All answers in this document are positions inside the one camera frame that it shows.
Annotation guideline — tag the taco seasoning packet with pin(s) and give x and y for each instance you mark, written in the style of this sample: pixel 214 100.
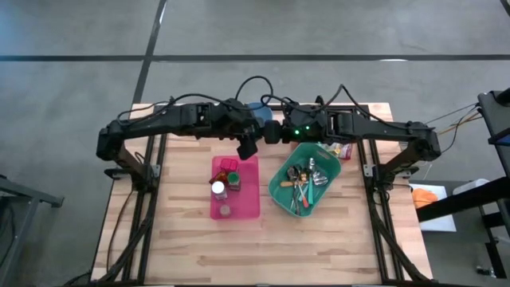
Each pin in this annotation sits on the taco seasoning packet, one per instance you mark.
pixel 217 177

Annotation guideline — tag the red clear snack packet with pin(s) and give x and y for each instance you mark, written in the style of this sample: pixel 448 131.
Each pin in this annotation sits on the red clear snack packet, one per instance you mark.
pixel 346 150

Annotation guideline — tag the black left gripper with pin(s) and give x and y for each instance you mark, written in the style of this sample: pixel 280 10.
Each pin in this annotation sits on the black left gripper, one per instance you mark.
pixel 241 121

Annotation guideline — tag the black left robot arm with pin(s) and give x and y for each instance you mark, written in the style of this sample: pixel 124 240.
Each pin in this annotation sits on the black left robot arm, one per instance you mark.
pixel 167 119

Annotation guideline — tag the orange plastic bin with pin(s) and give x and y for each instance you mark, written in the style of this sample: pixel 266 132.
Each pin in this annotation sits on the orange plastic bin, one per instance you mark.
pixel 352 148

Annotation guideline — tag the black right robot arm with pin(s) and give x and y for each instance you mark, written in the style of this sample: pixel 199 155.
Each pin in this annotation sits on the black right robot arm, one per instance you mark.
pixel 378 127

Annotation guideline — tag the pink plastic bin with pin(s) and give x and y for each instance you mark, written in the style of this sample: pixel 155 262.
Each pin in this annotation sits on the pink plastic bin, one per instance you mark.
pixel 247 199

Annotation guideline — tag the black aluminium table frame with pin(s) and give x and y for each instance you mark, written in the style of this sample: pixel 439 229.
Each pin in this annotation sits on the black aluminium table frame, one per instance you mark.
pixel 374 199

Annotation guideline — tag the grey metal stand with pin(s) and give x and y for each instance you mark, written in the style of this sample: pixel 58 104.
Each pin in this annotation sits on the grey metal stand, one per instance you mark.
pixel 28 195

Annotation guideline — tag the white plastic container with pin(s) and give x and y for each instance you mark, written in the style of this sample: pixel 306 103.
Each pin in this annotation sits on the white plastic container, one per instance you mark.
pixel 470 186

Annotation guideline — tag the white paper sheet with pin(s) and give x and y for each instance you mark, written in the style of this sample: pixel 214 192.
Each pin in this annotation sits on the white paper sheet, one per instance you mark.
pixel 442 215

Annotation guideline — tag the blue bowl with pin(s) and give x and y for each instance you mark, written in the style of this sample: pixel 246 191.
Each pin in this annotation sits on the blue bowl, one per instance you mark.
pixel 261 111

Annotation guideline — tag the black equipment cart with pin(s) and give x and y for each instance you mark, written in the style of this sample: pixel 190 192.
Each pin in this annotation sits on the black equipment cart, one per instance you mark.
pixel 498 115

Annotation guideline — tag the red-capped spice jar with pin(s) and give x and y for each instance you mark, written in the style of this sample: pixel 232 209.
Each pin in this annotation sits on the red-capped spice jar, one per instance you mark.
pixel 228 164

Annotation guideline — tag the small glass saffron jar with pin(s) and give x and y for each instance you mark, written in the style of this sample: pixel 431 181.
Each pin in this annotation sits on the small glass saffron jar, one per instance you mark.
pixel 225 210

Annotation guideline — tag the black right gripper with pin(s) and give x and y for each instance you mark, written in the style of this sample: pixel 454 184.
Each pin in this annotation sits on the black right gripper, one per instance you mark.
pixel 300 125

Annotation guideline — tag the teal plastic bin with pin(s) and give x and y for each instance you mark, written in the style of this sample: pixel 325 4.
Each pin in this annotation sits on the teal plastic bin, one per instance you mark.
pixel 283 195

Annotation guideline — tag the orange cloth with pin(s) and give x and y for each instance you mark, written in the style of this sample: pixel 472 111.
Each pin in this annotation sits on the orange cloth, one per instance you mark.
pixel 425 198

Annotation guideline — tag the white-lidded jar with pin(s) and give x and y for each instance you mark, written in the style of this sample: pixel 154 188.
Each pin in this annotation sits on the white-lidded jar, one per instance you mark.
pixel 218 188

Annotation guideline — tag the green-capped spice jar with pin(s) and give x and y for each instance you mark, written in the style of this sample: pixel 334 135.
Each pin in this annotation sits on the green-capped spice jar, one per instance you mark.
pixel 234 180

